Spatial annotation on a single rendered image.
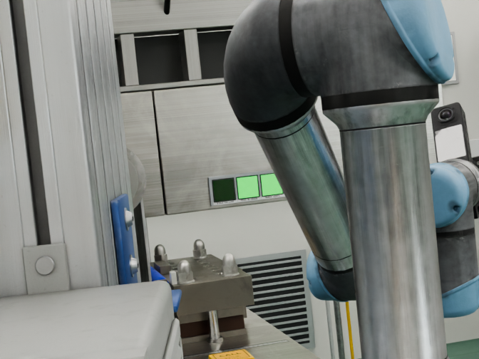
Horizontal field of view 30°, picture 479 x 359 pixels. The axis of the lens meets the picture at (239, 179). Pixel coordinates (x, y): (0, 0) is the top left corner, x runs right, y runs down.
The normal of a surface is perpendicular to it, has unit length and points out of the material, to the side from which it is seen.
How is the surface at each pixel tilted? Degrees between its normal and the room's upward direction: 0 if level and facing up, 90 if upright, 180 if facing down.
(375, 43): 96
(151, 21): 90
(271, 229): 90
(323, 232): 133
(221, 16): 90
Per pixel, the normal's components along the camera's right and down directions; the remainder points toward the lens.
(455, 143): -0.47, -0.45
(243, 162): 0.24, 0.03
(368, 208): -0.59, 0.11
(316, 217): -0.15, 0.73
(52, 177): 0.02, 0.05
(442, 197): -0.41, 0.09
